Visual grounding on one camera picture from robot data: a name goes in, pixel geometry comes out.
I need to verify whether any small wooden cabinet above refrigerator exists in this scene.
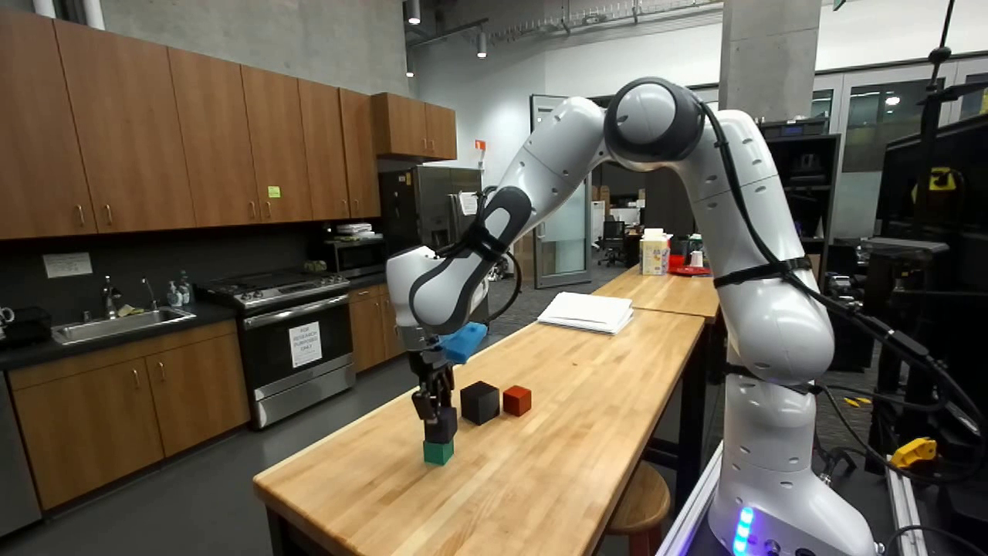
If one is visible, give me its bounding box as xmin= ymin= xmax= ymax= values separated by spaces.
xmin=367 ymin=89 xmax=460 ymax=165

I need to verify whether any grey dishwasher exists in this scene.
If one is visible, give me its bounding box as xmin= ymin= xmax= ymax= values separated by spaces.
xmin=0 ymin=367 xmax=44 ymax=541

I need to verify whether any dark navy cube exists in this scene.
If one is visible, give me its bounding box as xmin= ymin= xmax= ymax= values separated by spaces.
xmin=457 ymin=379 xmax=502 ymax=428

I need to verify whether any long wooden upper cabinet row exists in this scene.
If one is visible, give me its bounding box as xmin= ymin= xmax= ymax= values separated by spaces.
xmin=0 ymin=10 xmax=381 ymax=244

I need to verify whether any black storage shelf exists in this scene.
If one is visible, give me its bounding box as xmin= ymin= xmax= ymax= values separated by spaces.
xmin=766 ymin=130 xmax=843 ymax=272

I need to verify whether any wide wooden sink base cabinet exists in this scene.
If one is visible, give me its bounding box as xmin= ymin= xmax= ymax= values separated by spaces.
xmin=5 ymin=319 xmax=253 ymax=512

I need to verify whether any round wooden stool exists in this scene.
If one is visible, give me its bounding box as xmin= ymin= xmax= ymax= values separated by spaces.
xmin=606 ymin=460 xmax=677 ymax=556

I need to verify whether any steel kitchen sink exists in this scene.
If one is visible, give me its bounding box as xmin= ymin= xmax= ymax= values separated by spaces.
xmin=48 ymin=305 xmax=197 ymax=349

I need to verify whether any white paper notice on oven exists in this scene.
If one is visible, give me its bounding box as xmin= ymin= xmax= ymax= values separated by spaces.
xmin=287 ymin=319 xmax=326 ymax=369

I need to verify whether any orange block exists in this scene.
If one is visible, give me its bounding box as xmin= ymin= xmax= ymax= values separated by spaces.
xmin=500 ymin=383 xmax=534 ymax=420

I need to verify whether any concrete column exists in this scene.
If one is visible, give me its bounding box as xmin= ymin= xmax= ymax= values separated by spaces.
xmin=716 ymin=0 xmax=824 ymax=130

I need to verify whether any white paper stack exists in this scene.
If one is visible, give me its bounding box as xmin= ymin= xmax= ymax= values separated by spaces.
xmin=534 ymin=290 xmax=634 ymax=339

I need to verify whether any stainless steel oven range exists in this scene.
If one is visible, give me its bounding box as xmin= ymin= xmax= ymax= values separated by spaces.
xmin=204 ymin=268 xmax=357 ymax=433

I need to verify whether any narrow wooden base cabinet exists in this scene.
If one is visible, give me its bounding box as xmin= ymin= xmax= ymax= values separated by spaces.
xmin=346 ymin=280 xmax=411 ymax=376

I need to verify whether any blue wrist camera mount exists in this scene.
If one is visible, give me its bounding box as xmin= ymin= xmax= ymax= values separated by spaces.
xmin=429 ymin=320 xmax=493 ymax=367

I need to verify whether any stainless steel refrigerator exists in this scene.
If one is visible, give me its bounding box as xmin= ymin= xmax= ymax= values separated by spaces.
xmin=375 ymin=165 xmax=488 ymax=272

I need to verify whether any sink faucet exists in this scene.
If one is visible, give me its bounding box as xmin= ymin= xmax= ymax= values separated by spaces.
xmin=98 ymin=272 xmax=123 ymax=320

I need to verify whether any green block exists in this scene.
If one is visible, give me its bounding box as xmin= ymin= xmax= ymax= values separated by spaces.
xmin=419 ymin=437 xmax=457 ymax=470

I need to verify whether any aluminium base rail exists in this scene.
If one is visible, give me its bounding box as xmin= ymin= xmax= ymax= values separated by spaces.
xmin=654 ymin=442 xmax=725 ymax=556

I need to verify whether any yellow clamp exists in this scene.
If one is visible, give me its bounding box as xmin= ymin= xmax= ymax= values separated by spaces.
xmin=886 ymin=435 xmax=940 ymax=476

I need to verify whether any red container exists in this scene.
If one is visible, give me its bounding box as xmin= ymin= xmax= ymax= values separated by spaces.
xmin=667 ymin=250 xmax=712 ymax=277

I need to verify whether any white carton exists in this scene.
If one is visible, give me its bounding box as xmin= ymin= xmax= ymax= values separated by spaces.
xmin=640 ymin=226 xmax=674 ymax=277

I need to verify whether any white wall outlet plate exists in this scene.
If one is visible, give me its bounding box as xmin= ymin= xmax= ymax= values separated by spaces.
xmin=40 ymin=250 xmax=95 ymax=280

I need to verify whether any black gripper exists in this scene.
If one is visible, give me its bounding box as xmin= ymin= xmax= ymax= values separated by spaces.
xmin=400 ymin=349 xmax=464 ymax=442

